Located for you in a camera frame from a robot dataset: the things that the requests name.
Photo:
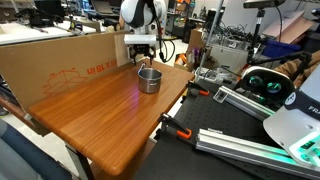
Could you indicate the orange black bar clamp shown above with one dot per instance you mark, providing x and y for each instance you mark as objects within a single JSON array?
[
  {"x": 184, "y": 134},
  {"x": 203, "y": 93}
]

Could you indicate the black camera on stand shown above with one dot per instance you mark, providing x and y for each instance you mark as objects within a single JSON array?
[{"x": 263, "y": 3}]

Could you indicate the white VR headset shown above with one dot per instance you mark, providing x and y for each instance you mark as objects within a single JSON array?
[{"x": 266, "y": 83}]

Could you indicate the black camera stand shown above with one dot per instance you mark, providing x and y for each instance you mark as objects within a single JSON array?
[{"x": 256, "y": 33}]

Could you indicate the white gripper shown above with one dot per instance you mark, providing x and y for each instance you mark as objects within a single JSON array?
[{"x": 140, "y": 40}]

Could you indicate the brown cloth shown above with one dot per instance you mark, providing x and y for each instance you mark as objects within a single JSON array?
[{"x": 296, "y": 68}]

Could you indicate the black perforated breadboard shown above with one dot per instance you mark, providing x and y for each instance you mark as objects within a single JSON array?
[{"x": 213, "y": 116}]

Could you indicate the blue plastic bin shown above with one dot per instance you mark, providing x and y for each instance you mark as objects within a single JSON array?
[{"x": 280, "y": 48}]

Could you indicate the large brown cardboard box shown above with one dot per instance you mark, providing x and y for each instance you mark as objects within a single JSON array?
[{"x": 50, "y": 63}]

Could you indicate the grey metal table leg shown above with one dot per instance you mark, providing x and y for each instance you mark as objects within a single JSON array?
[{"x": 80, "y": 163}]

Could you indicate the white Franka robot base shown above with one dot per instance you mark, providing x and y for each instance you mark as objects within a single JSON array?
[{"x": 293, "y": 130}]

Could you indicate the flat cardboard sheets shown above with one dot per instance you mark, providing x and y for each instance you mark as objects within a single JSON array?
[{"x": 290, "y": 23}]

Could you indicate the aluminium extrusion rail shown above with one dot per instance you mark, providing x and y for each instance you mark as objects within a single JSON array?
[
  {"x": 240, "y": 148},
  {"x": 243, "y": 103}
]

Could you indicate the small stainless steel pot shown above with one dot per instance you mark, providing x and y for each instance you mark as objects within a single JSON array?
[{"x": 150, "y": 85}]

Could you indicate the blue grey office chair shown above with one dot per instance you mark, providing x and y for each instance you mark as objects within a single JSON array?
[{"x": 26, "y": 153}]

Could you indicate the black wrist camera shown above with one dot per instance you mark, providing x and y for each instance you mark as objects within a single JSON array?
[{"x": 142, "y": 50}]

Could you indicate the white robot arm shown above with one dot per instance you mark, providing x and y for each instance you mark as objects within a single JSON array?
[{"x": 136, "y": 13}]

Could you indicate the silver metal pole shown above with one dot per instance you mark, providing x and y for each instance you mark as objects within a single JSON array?
[{"x": 210, "y": 36}]

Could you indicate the white workbench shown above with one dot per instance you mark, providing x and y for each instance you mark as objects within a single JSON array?
[{"x": 30, "y": 33}]

